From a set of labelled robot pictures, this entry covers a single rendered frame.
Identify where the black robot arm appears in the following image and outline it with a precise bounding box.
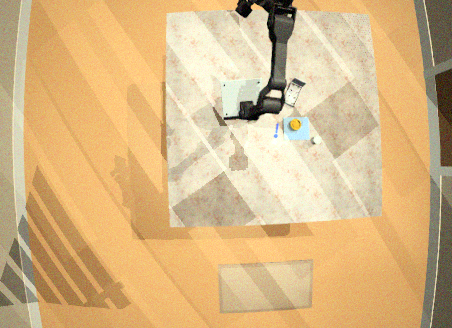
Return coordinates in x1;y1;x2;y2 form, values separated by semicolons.
238;0;297;121

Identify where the yellow round plate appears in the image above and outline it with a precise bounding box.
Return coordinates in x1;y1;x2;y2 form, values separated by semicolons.
291;119;301;130

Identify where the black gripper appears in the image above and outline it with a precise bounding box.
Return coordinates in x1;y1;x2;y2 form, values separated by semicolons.
235;0;272;18

